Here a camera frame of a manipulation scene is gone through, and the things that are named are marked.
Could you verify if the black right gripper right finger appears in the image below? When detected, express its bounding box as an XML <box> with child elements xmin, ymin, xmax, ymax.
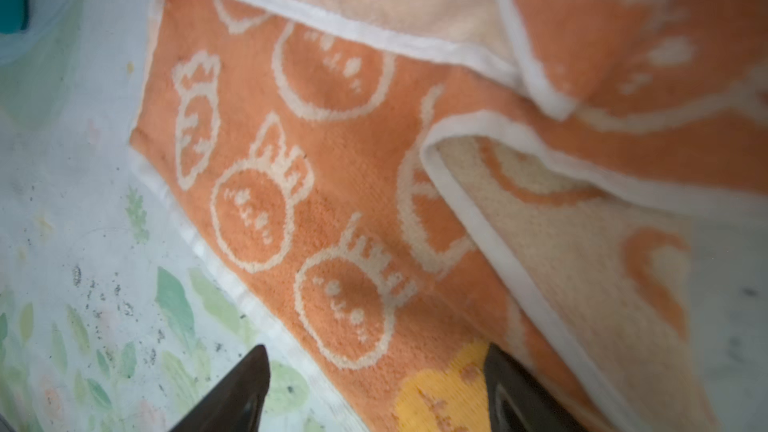
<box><xmin>483</xmin><ymin>343</ymin><xmax>585</xmax><ymax>432</ymax></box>

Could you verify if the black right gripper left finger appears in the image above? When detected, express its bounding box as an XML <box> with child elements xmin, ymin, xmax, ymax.
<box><xmin>171</xmin><ymin>345</ymin><xmax>270</xmax><ymax>432</ymax></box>

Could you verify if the orange and white towel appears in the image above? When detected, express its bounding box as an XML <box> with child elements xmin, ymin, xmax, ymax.
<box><xmin>130</xmin><ymin>0</ymin><xmax>767</xmax><ymax>431</ymax></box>

